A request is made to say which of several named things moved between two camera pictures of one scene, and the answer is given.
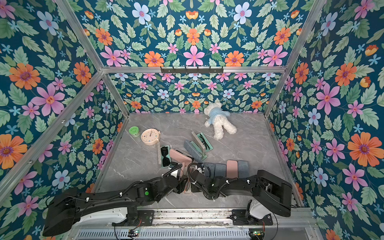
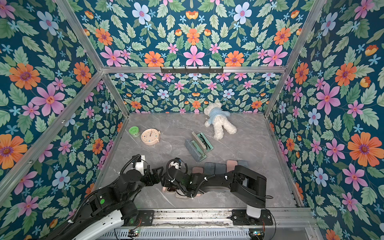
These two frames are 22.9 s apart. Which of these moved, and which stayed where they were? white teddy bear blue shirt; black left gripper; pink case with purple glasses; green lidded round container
Moved: black left gripper
Stayed: green lidded round container; white teddy bear blue shirt; pink case with purple glasses
